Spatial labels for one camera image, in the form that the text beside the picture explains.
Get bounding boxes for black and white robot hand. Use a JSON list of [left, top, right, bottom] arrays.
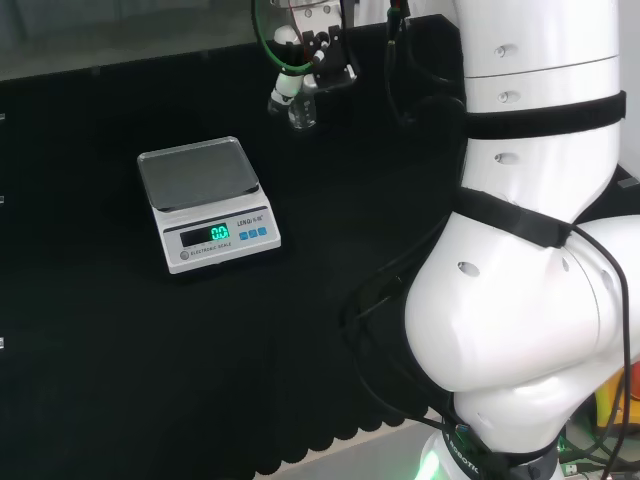
[[267, 24, 359, 117]]

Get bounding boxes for small clear glass beaker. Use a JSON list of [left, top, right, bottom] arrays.
[[286, 83, 319, 132]]

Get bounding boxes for white electronic balance steel pan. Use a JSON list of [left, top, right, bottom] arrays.
[[136, 135, 282, 276]]

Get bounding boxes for black bench cloth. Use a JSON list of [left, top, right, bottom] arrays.
[[0, 13, 640, 480]]

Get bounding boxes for yellow stop button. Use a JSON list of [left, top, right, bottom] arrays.
[[593, 372, 626, 429]]

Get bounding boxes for green cable loop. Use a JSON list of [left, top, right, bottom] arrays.
[[251, 0, 326, 75]]

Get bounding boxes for black cable bundle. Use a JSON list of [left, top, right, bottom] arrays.
[[339, 214, 481, 480]]

